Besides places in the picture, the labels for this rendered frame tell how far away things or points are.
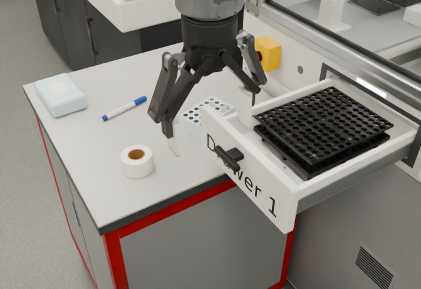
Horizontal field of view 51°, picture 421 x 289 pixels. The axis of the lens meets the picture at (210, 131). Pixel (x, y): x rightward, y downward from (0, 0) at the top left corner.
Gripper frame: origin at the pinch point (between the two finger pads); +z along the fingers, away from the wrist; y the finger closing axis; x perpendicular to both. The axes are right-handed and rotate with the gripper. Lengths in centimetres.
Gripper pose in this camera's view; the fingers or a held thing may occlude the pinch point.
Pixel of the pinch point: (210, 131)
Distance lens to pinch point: 70.6
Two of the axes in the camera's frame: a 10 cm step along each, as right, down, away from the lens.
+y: 8.5, -3.3, 4.1
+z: 0.1, 7.8, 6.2
